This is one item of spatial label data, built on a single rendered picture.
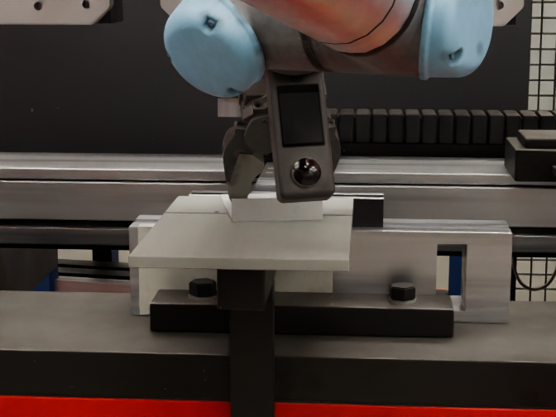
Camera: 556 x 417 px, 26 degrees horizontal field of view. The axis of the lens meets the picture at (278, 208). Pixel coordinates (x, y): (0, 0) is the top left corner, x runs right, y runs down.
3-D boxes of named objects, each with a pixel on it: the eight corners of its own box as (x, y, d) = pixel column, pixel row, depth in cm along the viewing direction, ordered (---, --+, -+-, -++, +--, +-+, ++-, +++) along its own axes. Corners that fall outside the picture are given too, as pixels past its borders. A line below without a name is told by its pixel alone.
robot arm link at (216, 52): (273, 15, 76) (347, -76, 83) (136, 11, 82) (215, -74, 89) (308, 113, 81) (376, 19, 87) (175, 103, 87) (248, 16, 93)
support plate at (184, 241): (127, 267, 98) (127, 256, 98) (178, 205, 124) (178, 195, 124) (349, 271, 97) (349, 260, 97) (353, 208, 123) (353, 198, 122)
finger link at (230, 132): (258, 172, 111) (289, 109, 105) (260, 187, 110) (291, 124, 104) (209, 165, 110) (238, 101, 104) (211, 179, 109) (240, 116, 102)
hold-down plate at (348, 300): (149, 332, 120) (148, 303, 119) (158, 316, 125) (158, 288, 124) (453, 338, 118) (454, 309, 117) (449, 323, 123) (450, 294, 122)
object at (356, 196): (189, 224, 124) (188, 195, 124) (193, 218, 127) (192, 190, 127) (383, 227, 123) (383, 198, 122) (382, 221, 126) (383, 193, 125)
